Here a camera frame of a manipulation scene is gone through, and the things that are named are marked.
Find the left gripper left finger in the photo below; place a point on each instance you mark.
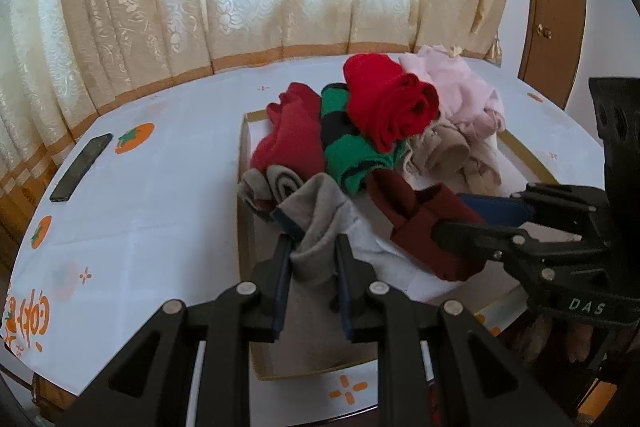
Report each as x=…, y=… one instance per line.
x=272, y=278

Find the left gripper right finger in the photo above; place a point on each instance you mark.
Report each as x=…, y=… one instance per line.
x=356, y=305

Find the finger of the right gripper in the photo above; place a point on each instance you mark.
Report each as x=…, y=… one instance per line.
x=495, y=210
x=472, y=239

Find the grey underwear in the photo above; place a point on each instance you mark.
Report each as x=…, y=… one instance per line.
x=314, y=215

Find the beige underwear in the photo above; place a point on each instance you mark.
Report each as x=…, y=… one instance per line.
x=442, y=152

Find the maroon underwear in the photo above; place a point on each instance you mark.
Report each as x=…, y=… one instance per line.
x=413, y=215

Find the pink underwear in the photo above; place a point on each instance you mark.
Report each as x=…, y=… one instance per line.
x=465, y=98

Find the green underwear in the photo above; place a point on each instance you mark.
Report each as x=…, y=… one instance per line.
x=349, y=156

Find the dark red garment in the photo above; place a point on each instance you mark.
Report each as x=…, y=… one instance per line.
x=294, y=140

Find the bright red underwear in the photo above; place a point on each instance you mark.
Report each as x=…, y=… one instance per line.
x=386, y=103

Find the white orange-print tablecloth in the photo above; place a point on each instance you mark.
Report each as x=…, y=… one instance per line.
x=159, y=222

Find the brown wooden door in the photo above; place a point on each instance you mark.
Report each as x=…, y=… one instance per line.
x=552, y=47

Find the black phone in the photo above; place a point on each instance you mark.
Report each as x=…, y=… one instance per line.
x=79, y=167

